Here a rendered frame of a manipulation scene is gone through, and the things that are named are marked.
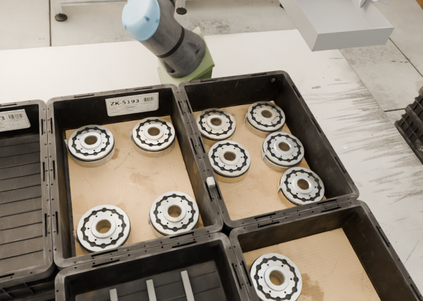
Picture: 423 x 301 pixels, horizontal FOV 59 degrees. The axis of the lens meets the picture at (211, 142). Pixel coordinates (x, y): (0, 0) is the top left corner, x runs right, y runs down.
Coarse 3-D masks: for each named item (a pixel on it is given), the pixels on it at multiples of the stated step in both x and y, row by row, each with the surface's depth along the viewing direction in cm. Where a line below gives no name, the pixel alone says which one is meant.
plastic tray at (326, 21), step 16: (288, 0) 94; (304, 0) 100; (320, 0) 101; (336, 0) 101; (352, 0) 100; (368, 0) 94; (304, 16) 88; (320, 16) 96; (336, 16) 96; (352, 16) 97; (368, 16) 95; (384, 16) 90; (304, 32) 89; (320, 32) 84; (336, 32) 84; (352, 32) 85; (368, 32) 87; (384, 32) 88; (320, 48) 87; (336, 48) 88
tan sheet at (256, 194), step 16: (240, 112) 102; (240, 128) 98; (288, 128) 100; (256, 144) 95; (256, 160) 92; (304, 160) 94; (256, 176) 89; (272, 176) 90; (224, 192) 85; (240, 192) 86; (256, 192) 86; (272, 192) 87; (240, 208) 83; (256, 208) 84; (272, 208) 84
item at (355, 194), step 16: (208, 80) 93; (224, 80) 94; (240, 80) 95; (288, 80) 97; (192, 112) 86; (192, 128) 83; (320, 128) 87; (208, 160) 78; (336, 160) 83; (208, 176) 76; (352, 192) 77; (224, 208) 71; (288, 208) 73; (304, 208) 73; (224, 224) 70; (240, 224) 70
